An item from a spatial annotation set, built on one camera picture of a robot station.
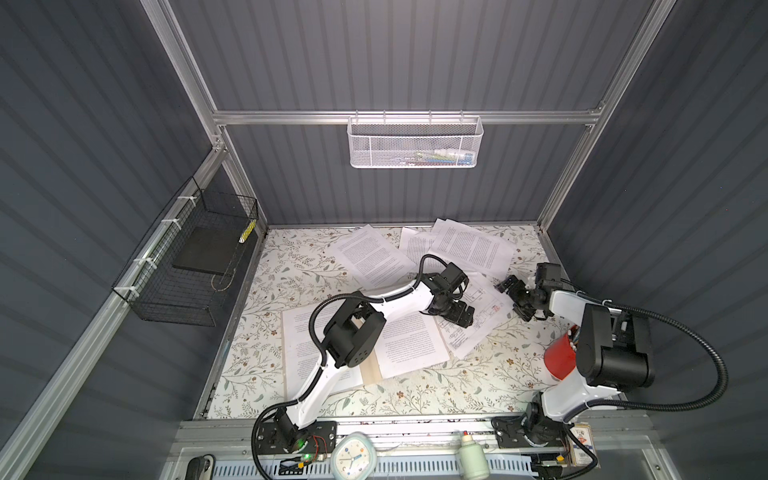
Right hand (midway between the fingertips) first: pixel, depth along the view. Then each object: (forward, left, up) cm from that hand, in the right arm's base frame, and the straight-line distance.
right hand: (509, 296), depth 97 cm
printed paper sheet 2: (+18, +46, -3) cm, 50 cm away
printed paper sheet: (-15, +33, -2) cm, 36 cm away
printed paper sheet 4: (+23, +8, -2) cm, 24 cm away
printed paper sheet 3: (+26, +29, -4) cm, 39 cm away
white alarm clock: (-44, +47, +1) cm, 64 cm away
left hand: (-7, +16, 0) cm, 18 cm away
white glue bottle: (-45, +21, +5) cm, 49 cm away
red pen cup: (-20, -10, -2) cm, 22 cm away
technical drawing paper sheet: (-1, +6, -4) cm, 7 cm away
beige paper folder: (-22, +45, -2) cm, 50 cm away
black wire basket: (-9, +89, +28) cm, 93 cm away
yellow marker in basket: (+6, +78, +26) cm, 82 cm away
